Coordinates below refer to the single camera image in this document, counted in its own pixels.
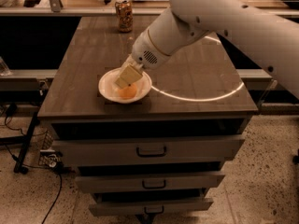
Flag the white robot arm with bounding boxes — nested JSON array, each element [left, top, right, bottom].
[[115, 0, 299, 97]]

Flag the patterned drink can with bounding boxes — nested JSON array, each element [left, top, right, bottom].
[[115, 0, 133, 33]]

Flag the middle drawer with handle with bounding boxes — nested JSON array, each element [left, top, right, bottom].
[[75, 171, 224, 193]]

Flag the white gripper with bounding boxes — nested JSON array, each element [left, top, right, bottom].
[[115, 28, 170, 89]]

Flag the top drawer with handle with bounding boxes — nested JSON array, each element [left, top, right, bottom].
[[52, 134, 245, 167]]

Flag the bottom drawer with handle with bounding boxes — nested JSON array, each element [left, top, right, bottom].
[[89, 198, 213, 217]]

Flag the white paper bowl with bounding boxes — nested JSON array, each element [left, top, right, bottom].
[[98, 68, 152, 104]]

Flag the drawer with handle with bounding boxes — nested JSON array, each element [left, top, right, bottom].
[[89, 198, 213, 217], [75, 171, 224, 193], [52, 134, 245, 167]]

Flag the orange fruit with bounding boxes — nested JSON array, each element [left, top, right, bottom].
[[118, 84, 137, 99]]

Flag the grey drawer cabinet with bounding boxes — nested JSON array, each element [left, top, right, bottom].
[[36, 14, 259, 224]]

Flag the wire mesh basket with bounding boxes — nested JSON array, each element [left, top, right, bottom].
[[38, 132, 61, 169]]

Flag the clear glass cup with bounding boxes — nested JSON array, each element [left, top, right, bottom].
[[0, 57, 11, 77]]

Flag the black floor cable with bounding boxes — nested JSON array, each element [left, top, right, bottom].
[[0, 140, 64, 224]]

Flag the black metal stand leg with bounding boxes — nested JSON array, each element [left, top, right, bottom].
[[14, 112, 37, 175]]

